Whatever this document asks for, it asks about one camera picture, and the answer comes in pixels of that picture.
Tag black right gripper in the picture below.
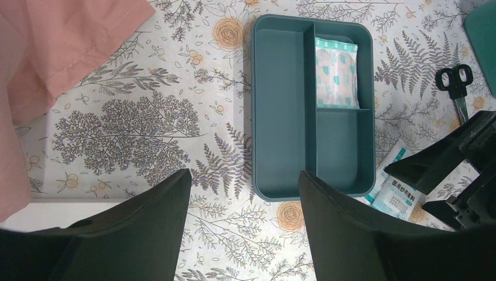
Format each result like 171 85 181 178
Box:
384 111 495 230

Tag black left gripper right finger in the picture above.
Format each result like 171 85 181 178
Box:
298 171 495 280

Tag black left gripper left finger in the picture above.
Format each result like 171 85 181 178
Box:
1 169 192 280

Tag teal medical gauze packet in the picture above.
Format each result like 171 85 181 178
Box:
371 176 426 221

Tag black handled scissors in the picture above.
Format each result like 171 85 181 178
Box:
435 64 473 125

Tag teal band-aid pack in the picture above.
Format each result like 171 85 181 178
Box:
315 37 360 109

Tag dark teal divided tray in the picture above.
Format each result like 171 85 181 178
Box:
251 14 376 201

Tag teal medicine kit box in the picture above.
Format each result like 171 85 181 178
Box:
464 1 495 97

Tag white rack foot front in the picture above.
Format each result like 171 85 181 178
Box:
1 198 124 232

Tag pink hanging cloth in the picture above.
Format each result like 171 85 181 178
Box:
1 1 155 220

